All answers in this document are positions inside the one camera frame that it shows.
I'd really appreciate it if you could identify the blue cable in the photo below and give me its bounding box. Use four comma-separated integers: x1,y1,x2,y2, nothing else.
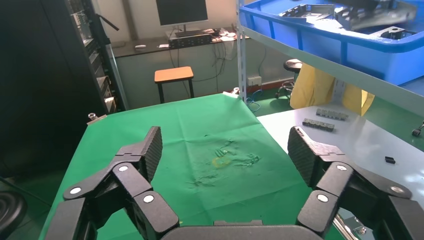
245,89,264,114

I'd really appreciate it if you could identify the black caster wheel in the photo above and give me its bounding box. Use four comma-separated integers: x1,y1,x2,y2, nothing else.
411,120,424,138

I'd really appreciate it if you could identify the grey metal bracket part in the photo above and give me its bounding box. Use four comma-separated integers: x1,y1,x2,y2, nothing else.
333,1,418,31
278,3,336,21

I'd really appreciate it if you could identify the black round swivel stool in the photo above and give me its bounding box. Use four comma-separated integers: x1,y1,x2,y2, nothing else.
274,58,303,100

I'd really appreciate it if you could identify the small grey metal frame part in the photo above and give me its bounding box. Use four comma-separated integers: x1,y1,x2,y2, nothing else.
370,25,418,41

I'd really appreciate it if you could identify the black equipment rack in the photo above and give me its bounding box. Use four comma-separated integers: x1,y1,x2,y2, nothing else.
0,0,128,180

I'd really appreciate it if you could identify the blue plastic bin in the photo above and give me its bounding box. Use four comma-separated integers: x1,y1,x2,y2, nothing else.
239,0,424,86

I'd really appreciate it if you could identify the black network switch box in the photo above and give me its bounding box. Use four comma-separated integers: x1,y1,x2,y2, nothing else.
168,33,213,50

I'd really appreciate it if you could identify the stool with orange wooden seat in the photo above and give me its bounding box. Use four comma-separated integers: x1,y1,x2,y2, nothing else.
153,66,196,104

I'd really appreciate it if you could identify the grey connector strip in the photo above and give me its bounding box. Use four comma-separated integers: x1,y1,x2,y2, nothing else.
315,108,350,122
302,118,335,133

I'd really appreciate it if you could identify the black computer monitor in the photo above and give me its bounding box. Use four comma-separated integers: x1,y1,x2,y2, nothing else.
155,0,209,34

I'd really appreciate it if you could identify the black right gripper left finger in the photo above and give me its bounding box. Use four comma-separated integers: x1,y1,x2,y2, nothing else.
44,125,180,240

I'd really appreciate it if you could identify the white tissue pile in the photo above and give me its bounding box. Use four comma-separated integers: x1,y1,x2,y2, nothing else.
211,28,238,43

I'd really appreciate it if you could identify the silver metal table clamp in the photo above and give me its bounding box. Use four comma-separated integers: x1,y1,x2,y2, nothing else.
332,213,369,240

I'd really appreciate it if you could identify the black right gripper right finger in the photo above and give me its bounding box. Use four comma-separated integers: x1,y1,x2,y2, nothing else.
287,125,424,240

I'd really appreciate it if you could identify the green table cloth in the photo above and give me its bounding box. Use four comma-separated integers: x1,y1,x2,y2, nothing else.
38,92,345,240

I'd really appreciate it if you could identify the yellow plastic bag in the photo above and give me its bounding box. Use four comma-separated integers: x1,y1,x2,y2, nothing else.
289,63,376,117

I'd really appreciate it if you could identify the black round ribbed base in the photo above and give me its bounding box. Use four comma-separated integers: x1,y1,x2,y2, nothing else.
0,190,27,240

